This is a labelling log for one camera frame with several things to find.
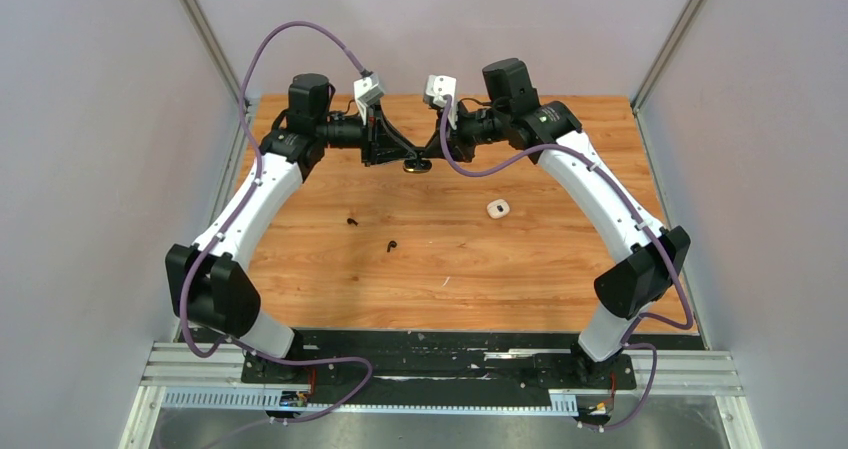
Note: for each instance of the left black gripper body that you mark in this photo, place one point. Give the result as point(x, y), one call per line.
point(371, 135)

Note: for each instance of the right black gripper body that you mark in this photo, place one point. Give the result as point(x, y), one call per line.
point(466, 137)

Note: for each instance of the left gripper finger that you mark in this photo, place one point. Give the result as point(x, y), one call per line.
point(396, 136)
point(394, 153)

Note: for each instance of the black earbud charging case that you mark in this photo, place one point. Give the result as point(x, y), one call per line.
point(417, 166)

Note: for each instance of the white earbud charging case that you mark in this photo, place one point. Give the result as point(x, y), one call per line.
point(498, 209)

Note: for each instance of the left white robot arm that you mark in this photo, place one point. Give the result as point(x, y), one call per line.
point(208, 279)

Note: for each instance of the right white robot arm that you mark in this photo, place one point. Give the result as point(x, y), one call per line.
point(648, 256)

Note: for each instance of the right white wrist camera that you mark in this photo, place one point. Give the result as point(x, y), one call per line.
point(441, 93)

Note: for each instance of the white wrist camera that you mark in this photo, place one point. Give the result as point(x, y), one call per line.
point(367, 91)
point(441, 93)

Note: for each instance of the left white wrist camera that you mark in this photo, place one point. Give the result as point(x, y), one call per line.
point(367, 91)

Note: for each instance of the left aluminium frame post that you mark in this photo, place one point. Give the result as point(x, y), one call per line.
point(214, 49)

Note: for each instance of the aluminium frame post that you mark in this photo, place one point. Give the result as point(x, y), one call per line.
point(666, 52)
point(214, 49)

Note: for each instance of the right aluminium frame post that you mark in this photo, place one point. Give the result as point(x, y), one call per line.
point(666, 52)

